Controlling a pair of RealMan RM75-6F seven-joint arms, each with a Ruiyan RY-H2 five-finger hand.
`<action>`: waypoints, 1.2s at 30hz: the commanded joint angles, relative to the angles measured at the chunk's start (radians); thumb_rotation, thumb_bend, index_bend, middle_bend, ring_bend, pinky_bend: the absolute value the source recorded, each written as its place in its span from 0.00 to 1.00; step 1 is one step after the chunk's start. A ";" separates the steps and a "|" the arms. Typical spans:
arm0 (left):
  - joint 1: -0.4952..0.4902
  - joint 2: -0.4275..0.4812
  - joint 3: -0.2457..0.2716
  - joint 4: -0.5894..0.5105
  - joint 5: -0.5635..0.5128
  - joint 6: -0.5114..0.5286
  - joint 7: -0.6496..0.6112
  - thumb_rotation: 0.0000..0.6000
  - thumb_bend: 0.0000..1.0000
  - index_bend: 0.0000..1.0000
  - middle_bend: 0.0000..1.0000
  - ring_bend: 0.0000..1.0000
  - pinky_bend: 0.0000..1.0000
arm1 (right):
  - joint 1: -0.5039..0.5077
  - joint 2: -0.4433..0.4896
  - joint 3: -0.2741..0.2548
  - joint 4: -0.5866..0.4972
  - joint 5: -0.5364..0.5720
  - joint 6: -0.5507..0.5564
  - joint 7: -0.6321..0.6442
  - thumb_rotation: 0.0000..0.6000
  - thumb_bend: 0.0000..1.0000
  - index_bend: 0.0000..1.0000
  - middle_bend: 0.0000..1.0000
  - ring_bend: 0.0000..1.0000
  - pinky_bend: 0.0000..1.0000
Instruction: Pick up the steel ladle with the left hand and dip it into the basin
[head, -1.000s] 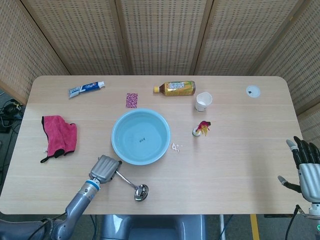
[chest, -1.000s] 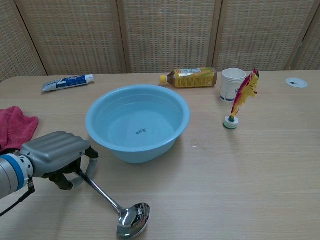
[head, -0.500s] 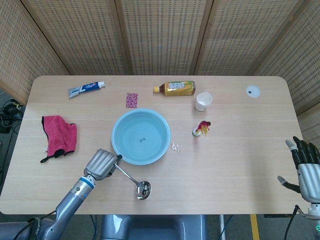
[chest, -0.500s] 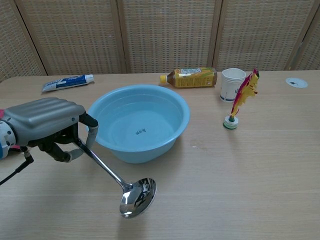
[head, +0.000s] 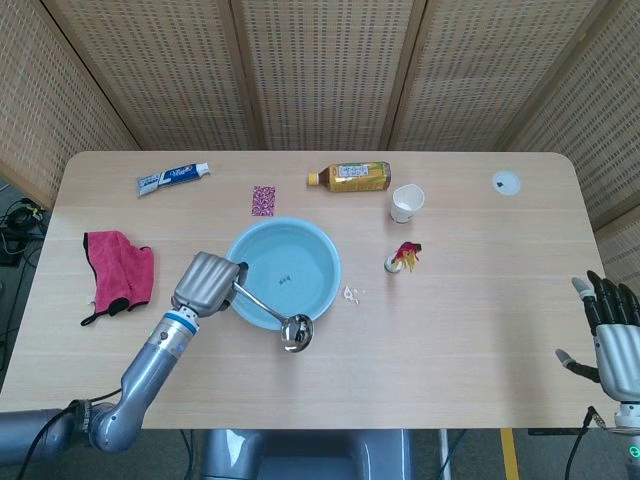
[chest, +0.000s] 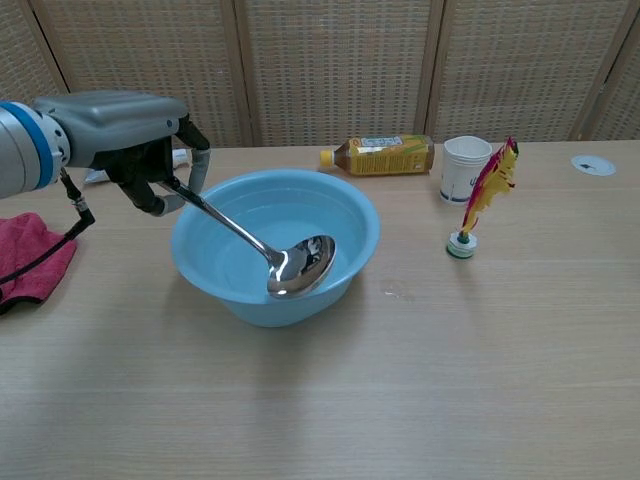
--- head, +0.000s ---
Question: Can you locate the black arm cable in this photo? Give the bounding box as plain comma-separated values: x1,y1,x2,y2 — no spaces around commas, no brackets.
17,388,121,480
564,405,607,480

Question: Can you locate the purple patterned card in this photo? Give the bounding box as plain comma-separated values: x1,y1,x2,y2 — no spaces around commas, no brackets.
251,185,277,217

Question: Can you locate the yellow floor tape strip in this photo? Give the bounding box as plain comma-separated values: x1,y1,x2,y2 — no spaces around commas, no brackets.
499,428,519,480

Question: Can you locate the red cloth with black trim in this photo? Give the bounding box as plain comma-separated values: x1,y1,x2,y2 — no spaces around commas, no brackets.
80,229,155,327

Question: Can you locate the grey robot torso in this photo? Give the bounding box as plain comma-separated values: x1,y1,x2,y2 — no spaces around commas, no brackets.
199,428,416,480

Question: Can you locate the blue white toothpaste tube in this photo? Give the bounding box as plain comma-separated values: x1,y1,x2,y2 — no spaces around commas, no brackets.
135,160,212,199

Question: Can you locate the white table leg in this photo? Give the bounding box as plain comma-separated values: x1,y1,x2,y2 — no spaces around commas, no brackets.
438,428,452,480

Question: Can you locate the woven rattan folding screen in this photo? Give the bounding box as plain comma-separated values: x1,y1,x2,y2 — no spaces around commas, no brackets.
0,0,640,281

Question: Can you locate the white round cable grommet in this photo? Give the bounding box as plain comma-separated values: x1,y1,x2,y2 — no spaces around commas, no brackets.
491,170,522,196

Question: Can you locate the black cable bundle on floor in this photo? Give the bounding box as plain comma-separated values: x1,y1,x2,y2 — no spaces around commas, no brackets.
0,197,47,266

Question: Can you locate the yellow label tea bottle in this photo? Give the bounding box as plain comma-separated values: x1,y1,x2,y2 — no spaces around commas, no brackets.
306,160,394,194

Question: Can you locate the white paper cup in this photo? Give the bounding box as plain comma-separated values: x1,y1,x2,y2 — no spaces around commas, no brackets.
390,183,426,225

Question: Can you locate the light blue plastic basin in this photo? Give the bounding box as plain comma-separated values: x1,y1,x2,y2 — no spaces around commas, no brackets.
224,216,343,331

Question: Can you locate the red yellow feather shuttlecock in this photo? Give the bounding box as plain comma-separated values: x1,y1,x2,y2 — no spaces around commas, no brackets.
383,240,423,275

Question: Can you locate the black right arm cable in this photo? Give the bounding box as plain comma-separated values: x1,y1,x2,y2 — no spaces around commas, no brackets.
564,405,607,480

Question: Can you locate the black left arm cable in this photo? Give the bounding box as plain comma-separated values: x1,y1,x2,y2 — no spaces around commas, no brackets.
17,388,121,480

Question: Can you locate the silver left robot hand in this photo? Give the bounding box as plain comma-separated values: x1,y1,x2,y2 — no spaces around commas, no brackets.
171,251,251,319

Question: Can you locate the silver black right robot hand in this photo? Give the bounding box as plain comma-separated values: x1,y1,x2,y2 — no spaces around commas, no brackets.
554,270,640,402

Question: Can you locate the metal ladle with black grip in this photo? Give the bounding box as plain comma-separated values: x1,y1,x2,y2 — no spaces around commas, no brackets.
232,279,315,354

